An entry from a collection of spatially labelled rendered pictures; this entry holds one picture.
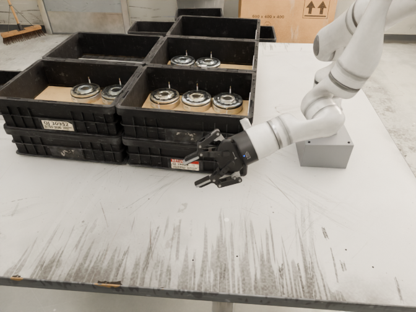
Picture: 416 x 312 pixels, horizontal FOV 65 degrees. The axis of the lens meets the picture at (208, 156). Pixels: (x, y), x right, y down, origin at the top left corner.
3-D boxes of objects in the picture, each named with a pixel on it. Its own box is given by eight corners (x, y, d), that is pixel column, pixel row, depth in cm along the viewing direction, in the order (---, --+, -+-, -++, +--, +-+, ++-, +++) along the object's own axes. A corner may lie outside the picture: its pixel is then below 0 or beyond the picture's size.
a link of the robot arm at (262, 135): (252, 151, 82) (274, 140, 82) (262, 168, 72) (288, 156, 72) (238, 119, 79) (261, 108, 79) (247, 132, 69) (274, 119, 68)
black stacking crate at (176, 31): (257, 43, 166) (260, 20, 159) (255, 67, 143) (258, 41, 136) (181, 39, 170) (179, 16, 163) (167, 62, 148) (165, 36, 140)
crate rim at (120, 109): (255, 78, 114) (257, 72, 112) (252, 126, 91) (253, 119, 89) (145, 70, 118) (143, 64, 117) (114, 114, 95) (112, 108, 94)
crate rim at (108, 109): (144, 70, 118) (143, 64, 117) (114, 114, 95) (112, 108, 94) (41, 64, 123) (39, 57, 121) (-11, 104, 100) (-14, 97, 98)
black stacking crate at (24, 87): (147, 95, 124) (143, 66, 117) (119, 140, 102) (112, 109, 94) (49, 87, 129) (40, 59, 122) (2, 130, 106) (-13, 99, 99)
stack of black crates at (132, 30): (181, 57, 318) (179, 21, 296) (176, 71, 294) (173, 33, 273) (140, 56, 320) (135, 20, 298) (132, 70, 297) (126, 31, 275)
